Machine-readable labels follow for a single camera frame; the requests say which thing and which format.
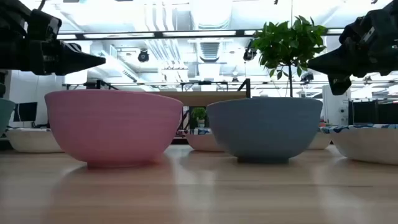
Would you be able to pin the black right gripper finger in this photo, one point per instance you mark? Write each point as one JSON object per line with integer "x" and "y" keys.
{"x": 339, "y": 84}
{"x": 335, "y": 62}

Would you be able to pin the blue-patterned white paper bowl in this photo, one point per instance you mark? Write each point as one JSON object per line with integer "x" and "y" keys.
{"x": 367, "y": 146}
{"x": 31, "y": 141}
{"x": 202, "y": 143}
{"x": 320, "y": 141}

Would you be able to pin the teal plastic bowl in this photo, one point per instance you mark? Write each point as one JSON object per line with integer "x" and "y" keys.
{"x": 5, "y": 115}

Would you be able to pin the pink plastic bowl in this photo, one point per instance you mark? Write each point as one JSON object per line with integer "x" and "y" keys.
{"x": 112, "y": 127}

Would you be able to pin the white tall cabinet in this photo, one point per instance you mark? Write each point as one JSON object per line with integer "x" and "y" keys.
{"x": 334, "y": 107}

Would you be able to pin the black partition screen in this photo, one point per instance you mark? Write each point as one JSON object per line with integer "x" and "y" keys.
{"x": 373, "y": 113}

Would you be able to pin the green leafy small tree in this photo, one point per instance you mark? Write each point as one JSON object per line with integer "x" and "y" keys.
{"x": 286, "y": 43}

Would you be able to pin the black computer monitor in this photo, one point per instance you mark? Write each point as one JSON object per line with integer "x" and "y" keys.
{"x": 25, "y": 112}

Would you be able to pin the blue-grey plastic bowl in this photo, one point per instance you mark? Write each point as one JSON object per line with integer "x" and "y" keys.
{"x": 264, "y": 127}

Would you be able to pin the small green potted plant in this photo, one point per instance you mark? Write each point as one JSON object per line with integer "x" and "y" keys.
{"x": 199, "y": 113}

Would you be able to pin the black ceiling-hung camera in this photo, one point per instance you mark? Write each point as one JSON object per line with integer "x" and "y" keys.
{"x": 307, "y": 77}
{"x": 249, "y": 53}
{"x": 143, "y": 56}

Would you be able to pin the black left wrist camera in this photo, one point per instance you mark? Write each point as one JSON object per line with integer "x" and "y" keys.
{"x": 45, "y": 26}

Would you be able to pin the black metal rig frame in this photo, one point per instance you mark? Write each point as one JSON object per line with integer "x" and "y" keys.
{"x": 239, "y": 32}

